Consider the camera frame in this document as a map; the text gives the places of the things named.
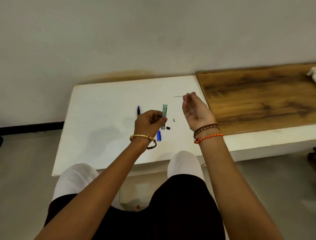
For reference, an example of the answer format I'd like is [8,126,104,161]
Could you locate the person's left hand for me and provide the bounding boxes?
[134,110,168,142]

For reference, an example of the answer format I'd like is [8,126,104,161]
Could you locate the person's right hand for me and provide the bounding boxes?
[182,92,218,132]

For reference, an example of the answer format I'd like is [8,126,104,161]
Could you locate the green lead refill case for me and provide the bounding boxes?
[161,104,169,130]

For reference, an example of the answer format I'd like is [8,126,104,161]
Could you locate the person's right forearm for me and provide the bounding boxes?
[197,137,284,240]

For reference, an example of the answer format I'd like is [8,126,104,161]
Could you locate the person's left forearm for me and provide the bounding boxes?
[34,143,148,240]

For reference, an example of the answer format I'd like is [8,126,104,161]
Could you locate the gold bangle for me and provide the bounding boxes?
[129,134,157,150]

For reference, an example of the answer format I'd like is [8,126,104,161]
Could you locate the wooden board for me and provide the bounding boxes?
[196,64,316,136]

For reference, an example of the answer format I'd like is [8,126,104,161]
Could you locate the white trousers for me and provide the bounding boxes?
[52,151,205,211]

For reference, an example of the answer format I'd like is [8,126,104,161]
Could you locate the black tunic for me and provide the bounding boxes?
[44,174,226,240]

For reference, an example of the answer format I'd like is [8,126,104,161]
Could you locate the black skirting strip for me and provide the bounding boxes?
[0,121,65,136]

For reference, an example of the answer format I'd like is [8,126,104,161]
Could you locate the brown band bracelet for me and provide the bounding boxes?
[193,123,219,136]

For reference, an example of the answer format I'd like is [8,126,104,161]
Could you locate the copper wire bracelet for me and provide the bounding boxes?
[194,125,221,139]

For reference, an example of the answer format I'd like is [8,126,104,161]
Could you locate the orange braided bracelet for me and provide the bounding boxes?
[194,133,224,144]

